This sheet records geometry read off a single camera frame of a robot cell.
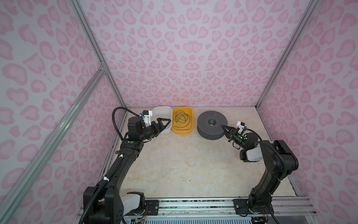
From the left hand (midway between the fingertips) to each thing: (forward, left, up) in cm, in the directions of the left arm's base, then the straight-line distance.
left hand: (168, 121), depth 76 cm
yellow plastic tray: (+10, -11, -22) cm, 27 cm away
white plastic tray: (+30, +7, -24) cm, 39 cm away
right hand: (+3, -32, -10) cm, 34 cm away
